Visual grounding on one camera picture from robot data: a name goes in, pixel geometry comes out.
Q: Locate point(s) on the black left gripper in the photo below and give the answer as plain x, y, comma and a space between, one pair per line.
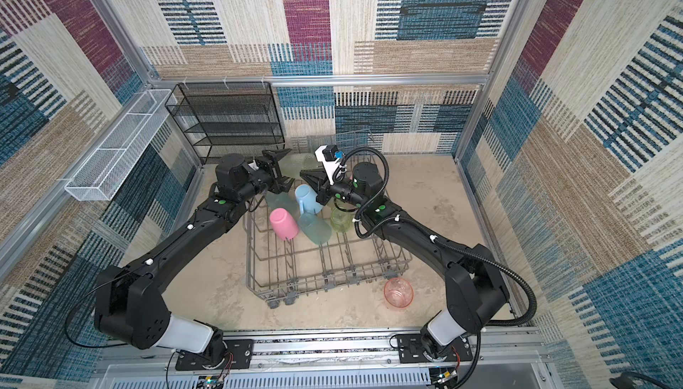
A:
269, 167

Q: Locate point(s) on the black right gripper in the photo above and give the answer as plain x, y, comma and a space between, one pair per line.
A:
318, 176

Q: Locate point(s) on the light blue mug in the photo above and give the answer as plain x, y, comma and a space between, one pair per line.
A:
306, 198

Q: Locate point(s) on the green cup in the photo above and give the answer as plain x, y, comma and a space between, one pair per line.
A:
341, 220

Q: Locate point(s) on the magenta pink cup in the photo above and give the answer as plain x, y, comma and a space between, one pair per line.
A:
284, 224

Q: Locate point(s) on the pink translucent cup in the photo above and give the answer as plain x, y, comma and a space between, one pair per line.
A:
398, 292

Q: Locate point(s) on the yellow-green translucent cup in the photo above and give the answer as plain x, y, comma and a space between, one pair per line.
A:
292, 164

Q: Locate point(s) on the teal translucent cup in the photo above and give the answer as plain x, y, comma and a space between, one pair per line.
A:
282, 201

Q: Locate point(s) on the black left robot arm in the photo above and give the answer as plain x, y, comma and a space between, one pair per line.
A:
129, 304

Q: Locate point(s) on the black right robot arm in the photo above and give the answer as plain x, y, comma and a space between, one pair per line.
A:
474, 287

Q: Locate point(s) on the black mesh shelf unit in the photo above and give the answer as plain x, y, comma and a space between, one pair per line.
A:
219, 118

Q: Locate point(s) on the grey wire dish rack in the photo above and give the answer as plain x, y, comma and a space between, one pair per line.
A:
279, 272

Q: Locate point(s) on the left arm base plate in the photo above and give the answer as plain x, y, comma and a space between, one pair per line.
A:
235, 353

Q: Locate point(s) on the white wire wall basket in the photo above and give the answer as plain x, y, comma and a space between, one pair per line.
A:
101, 176

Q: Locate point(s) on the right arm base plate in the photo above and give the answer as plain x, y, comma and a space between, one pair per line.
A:
411, 350

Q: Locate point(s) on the aluminium front rail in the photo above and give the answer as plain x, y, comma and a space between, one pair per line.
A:
341, 358

